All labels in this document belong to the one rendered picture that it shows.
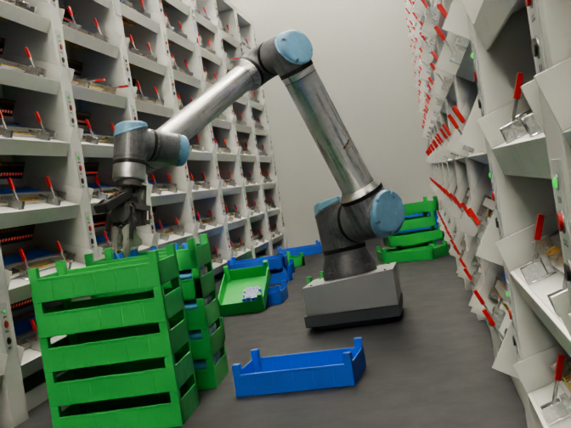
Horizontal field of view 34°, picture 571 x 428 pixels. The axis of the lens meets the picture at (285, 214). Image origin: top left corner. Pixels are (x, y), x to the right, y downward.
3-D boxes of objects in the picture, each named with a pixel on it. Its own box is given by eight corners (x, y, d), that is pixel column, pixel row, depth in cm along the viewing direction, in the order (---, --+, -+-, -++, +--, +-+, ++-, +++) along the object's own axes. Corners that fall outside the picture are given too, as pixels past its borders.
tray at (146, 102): (171, 117, 436) (178, 89, 435) (132, 109, 376) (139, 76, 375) (131, 108, 439) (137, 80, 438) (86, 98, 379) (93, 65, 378)
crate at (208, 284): (216, 288, 262) (212, 261, 261) (203, 298, 241) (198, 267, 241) (114, 303, 265) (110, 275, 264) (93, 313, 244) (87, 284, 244)
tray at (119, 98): (125, 108, 367) (130, 85, 366) (68, 97, 307) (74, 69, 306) (77, 97, 370) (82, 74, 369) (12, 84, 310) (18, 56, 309)
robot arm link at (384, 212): (380, 228, 318) (277, 32, 303) (416, 220, 304) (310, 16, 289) (353, 250, 309) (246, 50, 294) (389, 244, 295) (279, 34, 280)
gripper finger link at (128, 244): (145, 258, 248) (144, 225, 251) (129, 256, 244) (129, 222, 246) (138, 260, 250) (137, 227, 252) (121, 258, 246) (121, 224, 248)
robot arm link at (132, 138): (155, 121, 254) (123, 115, 249) (155, 165, 252) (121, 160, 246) (139, 128, 262) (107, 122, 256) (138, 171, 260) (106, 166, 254)
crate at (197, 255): (212, 261, 261) (207, 233, 261) (198, 267, 241) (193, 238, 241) (110, 275, 264) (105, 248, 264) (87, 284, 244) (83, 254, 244)
